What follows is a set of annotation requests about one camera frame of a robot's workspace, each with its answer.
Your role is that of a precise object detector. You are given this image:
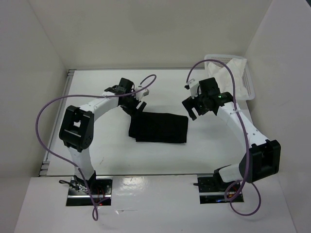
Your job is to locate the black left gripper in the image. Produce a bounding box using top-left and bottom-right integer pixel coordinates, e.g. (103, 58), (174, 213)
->
(121, 92), (147, 120)

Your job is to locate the black skirt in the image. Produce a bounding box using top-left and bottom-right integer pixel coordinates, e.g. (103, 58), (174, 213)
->
(128, 112), (189, 144)

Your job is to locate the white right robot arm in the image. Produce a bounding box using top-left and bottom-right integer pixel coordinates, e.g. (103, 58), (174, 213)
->
(182, 78), (281, 191)

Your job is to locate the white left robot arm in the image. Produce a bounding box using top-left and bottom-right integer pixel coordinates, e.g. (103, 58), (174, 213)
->
(59, 78), (149, 194)

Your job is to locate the white skirt in basket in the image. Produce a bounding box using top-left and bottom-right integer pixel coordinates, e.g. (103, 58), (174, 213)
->
(207, 58), (249, 100)

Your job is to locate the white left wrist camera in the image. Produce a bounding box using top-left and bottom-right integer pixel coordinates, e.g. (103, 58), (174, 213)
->
(134, 86), (149, 101)

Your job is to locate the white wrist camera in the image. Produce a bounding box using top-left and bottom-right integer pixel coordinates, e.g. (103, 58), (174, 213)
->
(185, 79), (201, 99)
(134, 86), (149, 101)

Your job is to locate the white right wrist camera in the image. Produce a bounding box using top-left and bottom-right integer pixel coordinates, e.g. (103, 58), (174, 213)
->
(185, 79), (201, 99)

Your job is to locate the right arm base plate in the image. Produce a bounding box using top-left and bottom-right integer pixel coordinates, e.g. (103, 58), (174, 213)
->
(193, 173), (231, 204)

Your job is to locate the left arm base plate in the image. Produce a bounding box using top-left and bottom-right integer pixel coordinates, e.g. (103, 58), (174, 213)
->
(59, 177), (113, 206)

